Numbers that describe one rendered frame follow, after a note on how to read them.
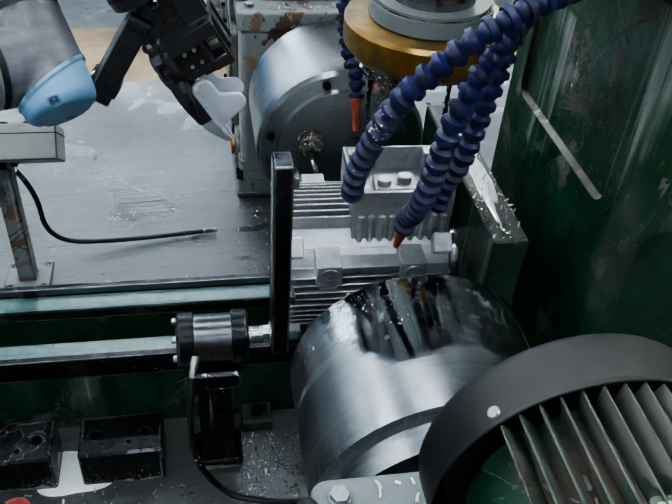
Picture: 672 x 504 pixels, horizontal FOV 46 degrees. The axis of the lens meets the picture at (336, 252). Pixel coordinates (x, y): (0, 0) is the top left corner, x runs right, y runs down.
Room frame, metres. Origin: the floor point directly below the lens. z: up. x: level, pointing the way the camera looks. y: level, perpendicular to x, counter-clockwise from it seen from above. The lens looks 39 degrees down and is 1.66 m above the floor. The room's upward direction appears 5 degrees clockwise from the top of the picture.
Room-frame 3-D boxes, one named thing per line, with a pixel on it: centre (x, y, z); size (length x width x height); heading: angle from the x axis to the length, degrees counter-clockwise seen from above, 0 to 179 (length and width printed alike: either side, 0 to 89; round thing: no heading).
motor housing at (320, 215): (0.80, -0.03, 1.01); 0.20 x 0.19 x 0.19; 101
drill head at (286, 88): (1.15, 0.03, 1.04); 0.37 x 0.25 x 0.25; 12
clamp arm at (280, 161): (0.64, 0.06, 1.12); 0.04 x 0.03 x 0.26; 102
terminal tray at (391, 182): (0.81, -0.07, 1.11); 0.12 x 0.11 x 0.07; 101
